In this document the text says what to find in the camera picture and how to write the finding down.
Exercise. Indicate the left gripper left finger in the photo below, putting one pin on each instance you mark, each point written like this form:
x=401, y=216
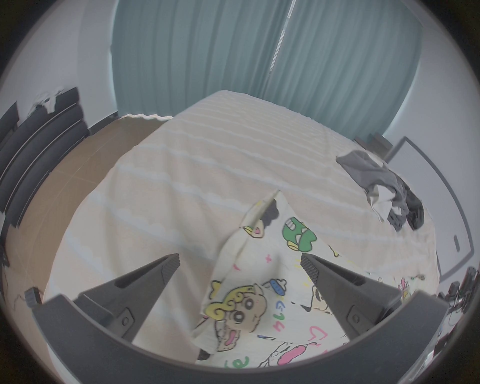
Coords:
x=127, y=296

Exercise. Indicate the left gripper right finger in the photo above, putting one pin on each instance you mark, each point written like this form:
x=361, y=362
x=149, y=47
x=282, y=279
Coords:
x=348, y=296

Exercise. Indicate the white printed pyjama top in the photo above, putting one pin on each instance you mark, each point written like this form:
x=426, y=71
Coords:
x=262, y=300

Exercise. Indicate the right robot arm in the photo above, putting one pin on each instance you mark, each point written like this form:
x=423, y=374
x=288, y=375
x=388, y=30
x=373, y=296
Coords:
x=468, y=285

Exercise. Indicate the black power adapter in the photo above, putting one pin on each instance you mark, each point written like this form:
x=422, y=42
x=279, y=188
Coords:
x=33, y=296

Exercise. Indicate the white garment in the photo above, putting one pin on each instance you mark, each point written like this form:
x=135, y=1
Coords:
x=380, y=202

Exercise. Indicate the dark grey garment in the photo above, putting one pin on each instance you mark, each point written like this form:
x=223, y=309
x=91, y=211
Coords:
x=399, y=210

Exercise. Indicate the black garment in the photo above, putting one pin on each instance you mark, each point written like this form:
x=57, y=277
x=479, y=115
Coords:
x=415, y=212

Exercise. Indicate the bed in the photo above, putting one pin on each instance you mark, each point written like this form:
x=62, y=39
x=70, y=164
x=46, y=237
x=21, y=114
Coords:
x=187, y=168

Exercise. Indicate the grey bedside table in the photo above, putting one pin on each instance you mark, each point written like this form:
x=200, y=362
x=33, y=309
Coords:
x=373, y=144

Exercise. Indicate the white cloth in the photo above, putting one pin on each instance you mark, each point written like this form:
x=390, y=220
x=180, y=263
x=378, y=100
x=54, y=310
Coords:
x=48, y=99

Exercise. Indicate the blue-green curtain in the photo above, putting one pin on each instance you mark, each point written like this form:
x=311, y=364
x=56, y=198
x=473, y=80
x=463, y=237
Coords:
x=345, y=67
x=187, y=56

